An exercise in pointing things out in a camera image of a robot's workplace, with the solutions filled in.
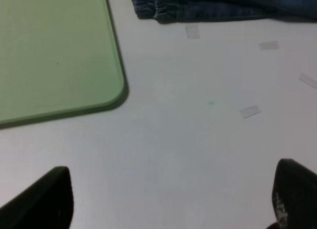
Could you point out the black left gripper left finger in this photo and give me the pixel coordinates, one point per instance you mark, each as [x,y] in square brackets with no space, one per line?
[46,204]

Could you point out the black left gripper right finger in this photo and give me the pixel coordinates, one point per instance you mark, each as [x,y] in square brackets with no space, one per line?
[294,196]

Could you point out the children's blue denim shorts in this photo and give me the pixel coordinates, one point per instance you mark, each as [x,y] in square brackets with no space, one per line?
[170,11]

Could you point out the light green plastic tray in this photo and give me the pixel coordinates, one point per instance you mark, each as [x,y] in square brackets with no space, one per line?
[58,58]

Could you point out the clear tape strip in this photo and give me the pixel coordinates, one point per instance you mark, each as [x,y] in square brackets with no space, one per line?
[308,80]
[272,45]
[192,31]
[250,111]

